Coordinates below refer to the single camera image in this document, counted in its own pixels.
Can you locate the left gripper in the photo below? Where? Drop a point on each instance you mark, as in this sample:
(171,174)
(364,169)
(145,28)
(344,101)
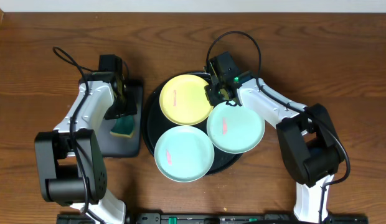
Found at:
(132,101)

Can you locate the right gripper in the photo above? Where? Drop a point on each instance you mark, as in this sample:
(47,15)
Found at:
(213,99)

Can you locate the green sponge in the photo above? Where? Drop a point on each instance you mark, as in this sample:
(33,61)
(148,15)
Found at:
(124,127)

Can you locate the yellow plate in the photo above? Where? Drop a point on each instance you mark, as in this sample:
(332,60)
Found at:
(183,100)

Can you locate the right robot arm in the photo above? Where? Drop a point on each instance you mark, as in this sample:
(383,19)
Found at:
(311,150)

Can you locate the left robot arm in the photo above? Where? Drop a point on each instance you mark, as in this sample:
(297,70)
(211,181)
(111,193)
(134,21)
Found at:
(71,167)

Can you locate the black rectangular tray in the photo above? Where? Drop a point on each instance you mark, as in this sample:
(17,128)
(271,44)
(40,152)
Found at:
(118,146)

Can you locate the light green plate right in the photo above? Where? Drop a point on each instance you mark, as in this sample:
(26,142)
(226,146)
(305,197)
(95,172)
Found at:
(235,129)

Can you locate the light green plate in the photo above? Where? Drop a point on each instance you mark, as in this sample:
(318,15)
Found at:
(235,129)
(184,154)

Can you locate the light green plate front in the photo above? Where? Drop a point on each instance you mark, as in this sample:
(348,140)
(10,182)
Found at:
(184,154)

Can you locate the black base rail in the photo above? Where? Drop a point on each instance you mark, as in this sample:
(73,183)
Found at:
(156,218)

